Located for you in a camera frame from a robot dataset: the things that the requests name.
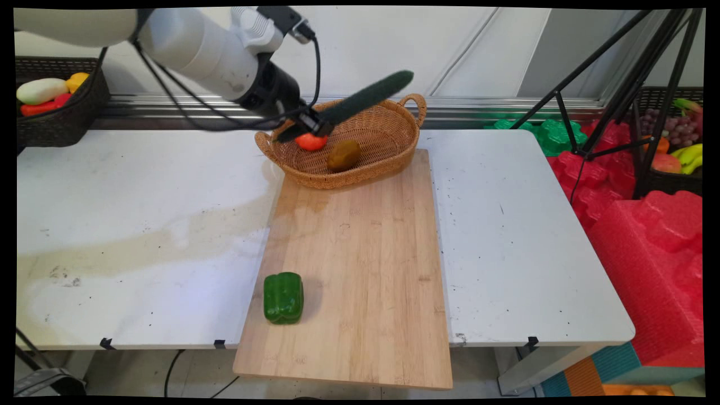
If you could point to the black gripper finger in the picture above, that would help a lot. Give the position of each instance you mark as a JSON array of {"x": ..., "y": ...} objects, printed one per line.
[
  {"x": 311, "y": 110},
  {"x": 316, "y": 126}
]

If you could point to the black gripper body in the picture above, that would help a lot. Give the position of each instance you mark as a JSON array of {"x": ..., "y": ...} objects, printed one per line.
[{"x": 275, "y": 87}]

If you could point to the dark green toy cucumber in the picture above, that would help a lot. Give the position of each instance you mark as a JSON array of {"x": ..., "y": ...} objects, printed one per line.
[{"x": 365, "y": 98}]

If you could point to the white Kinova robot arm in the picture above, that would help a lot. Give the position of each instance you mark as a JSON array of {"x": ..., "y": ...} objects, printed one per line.
[{"x": 191, "y": 45}]

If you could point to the orange-red toy tomato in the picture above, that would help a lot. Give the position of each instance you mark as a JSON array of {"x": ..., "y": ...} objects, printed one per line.
[{"x": 310, "y": 142}]

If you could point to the brown toy potato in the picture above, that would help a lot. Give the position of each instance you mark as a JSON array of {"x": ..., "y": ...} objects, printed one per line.
[{"x": 344, "y": 155}]

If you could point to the wooden cutting board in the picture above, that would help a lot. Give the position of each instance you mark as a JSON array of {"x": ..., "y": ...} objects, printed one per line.
[{"x": 360, "y": 270}]

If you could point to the green toy bell pepper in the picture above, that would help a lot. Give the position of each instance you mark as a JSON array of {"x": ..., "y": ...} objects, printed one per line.
[{"x": 284, "y": 298}]

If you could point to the yellow toy pepper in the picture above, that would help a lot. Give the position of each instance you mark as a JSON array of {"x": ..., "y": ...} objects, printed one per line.
[{"x": 77, "y": 81}]

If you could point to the dark woven basket with vegetables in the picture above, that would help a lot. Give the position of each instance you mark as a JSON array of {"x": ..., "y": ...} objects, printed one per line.
[{"x": 56, "y": 126}]

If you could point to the red toy chili pepper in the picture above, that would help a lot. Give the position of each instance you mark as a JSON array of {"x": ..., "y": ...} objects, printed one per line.
[{"x": 45, "y": 106}]

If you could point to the white toy eggplant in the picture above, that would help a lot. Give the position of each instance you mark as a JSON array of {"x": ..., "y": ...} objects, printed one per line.
[{"x": 42, "y": 90}]

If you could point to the green foam mats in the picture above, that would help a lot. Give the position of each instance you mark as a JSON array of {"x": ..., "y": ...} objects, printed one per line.
[{"x": 554, "y": 135}]

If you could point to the black tripod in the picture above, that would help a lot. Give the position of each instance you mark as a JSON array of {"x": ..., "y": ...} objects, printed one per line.
[{"x": 635, "y": 84}]

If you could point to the white table leg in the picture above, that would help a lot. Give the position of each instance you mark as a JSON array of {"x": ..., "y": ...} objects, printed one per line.
[{"x": 534, "y": 371}]

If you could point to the orange toy peach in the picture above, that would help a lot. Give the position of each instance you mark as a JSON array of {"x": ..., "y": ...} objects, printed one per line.
[{"x": 666, "y": 163}]

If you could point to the dark woven basket with fruit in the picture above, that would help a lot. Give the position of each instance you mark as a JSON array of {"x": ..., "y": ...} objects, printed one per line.
[{"x": 669, "y": 183}]

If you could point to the red foam mats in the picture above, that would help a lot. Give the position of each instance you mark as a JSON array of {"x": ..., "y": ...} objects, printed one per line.
[{"x": 647, "y": 264}]

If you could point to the purple toy grapes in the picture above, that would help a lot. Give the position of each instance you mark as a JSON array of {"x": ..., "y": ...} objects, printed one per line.
[{"x": 678, "y": 129}]

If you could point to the yellow toy bananas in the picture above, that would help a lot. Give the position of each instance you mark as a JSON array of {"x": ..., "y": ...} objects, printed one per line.
[{"x": 691, "y": 156}]

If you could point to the teal and orange floor mat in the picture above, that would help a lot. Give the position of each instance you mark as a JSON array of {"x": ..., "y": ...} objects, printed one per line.
[{"x": 613, "y": 371}]

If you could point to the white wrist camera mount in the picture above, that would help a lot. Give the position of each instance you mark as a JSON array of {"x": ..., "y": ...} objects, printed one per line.
[{"x": 256, "y": 28}]

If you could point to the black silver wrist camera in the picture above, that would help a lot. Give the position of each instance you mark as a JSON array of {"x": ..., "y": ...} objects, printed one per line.
[{"x": 287, "y": 21}]

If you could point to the silver metal wall rail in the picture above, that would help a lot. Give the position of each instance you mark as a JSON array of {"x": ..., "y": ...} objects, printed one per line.
[{"x": 478, "y": 109}]

